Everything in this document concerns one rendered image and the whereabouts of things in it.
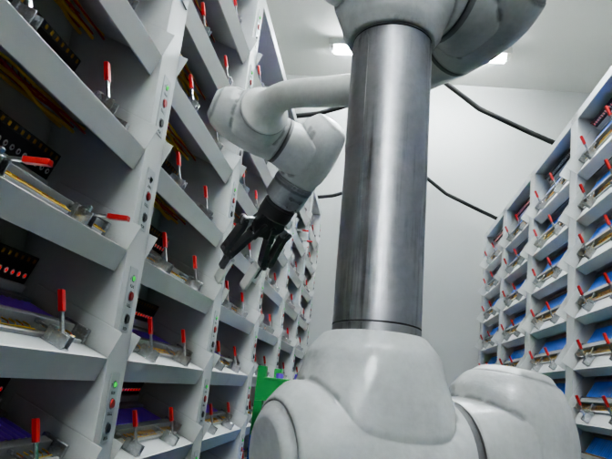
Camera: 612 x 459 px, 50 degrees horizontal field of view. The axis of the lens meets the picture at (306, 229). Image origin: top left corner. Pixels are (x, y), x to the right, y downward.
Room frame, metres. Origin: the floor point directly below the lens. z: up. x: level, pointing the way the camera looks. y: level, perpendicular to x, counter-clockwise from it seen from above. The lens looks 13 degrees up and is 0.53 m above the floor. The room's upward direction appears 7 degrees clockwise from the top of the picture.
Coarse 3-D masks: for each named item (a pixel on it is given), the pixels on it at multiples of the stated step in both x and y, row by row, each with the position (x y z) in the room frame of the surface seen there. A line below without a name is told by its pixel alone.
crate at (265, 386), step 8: (264, 368) 1.60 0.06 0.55; (264, 376) 1.59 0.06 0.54; (256, 384) 1.60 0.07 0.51; (264, 384) 1.59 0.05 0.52; (272, 384) 1.59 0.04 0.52; (280, 384) 1.59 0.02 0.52; (256, 392) 1.60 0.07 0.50; (264, 392) 1.59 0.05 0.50; (272, 392) 1.59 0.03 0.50; (264, 400) 1.59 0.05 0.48
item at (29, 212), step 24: (24, 168) 1.10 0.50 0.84; (0, 192) 0.78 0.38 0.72; (24, 192) 0.82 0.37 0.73; (72, 192) 1.20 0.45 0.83; (0, 216) 0.81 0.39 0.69; (24, 216) 0.85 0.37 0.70; (48, 216) 0.90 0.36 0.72; (72, 240) 1.00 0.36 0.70; (96, 240) 1.07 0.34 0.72; (120, 240) 1.19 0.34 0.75
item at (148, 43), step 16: (64, 0) 1.08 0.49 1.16; (80, 0) 1.08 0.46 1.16; (96, 0) 1.04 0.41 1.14; (112, 0) 0.97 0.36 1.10; (128, 0) 1.03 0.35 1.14; (80, 16) 1.17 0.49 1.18; (96, 16) 1.13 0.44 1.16; (112, 16) 0.99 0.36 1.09; (128, 16) 1.03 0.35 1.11; (80, 32) 1.17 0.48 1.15; (112, 32) 1.16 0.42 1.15; (128, 32) 1.05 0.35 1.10; (144, 32) 1.09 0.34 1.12; (160, 32) 1.19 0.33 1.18; (144, 48) 1.12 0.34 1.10; (160, 48) 1.19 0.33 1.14; (144, 64) 1.15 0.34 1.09
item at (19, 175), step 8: (8, 168) 0.85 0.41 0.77; (16, 168) 0.87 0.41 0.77; (16, 176) 0.86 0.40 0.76; (24, 176) 0.89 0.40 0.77; (32, 176) 0.91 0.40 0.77; (24, 184) 0.90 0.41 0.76; (32, 184) 0.92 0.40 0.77; (40, 184) 0.94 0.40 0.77; (40, 192) 0.92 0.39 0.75; (48, 192) 0.97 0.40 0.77; (56, 192) 0.99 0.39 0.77; (56, 200) 0.99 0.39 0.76; (64, 200) 1.02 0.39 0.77; (64, 208) 1.03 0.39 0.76; (96, 224) 1.13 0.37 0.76
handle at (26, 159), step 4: (0, 148) 0.77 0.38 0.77; (4, 148) 0.77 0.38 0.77; (0, 152) 0.77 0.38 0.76; (8, 156) 0.76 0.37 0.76; (12, 156) 0.76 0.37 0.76; (24, 156) 0.76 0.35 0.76; (28, 156) 0.76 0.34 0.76; (12, 160) 0.77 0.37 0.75; (16, 160) 0.77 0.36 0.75; (20, 160) 0.77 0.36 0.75; (24, 160) 0.76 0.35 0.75; (28, 160) 0.76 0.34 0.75; (32, 160) 0.76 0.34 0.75; (36, 160) 0.76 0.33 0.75; (40, 160) 0.76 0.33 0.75; (44, 160) 0.76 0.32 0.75; (48, 160) 0.76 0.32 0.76; (28, 164) 0.77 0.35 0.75; (32, 164) 0.77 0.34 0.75; (36, 164) 0.76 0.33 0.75; (40, 164) 0.76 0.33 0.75; (44, 164) 0.76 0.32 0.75; (48, 164) 0.76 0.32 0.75; (52, 164) 0.77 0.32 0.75
